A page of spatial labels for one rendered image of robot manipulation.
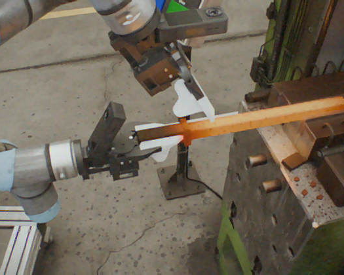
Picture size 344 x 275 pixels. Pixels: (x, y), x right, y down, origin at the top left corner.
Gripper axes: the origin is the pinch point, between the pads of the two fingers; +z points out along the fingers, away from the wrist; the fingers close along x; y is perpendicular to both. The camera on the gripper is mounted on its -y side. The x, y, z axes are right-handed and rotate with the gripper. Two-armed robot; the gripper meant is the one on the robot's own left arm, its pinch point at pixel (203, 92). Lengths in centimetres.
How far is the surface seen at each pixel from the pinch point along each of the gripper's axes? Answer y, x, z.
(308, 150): -12.1, 6.9, 24.1
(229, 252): 28, -8, 91
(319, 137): -15.0, 7.5, 20.6
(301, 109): -15.3, 0.4, 18.7
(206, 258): 41, -15, 102
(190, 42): -1.5, -37.5, 16.4
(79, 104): 81, -132, 80
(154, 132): 12.2, 0.1, 2.4
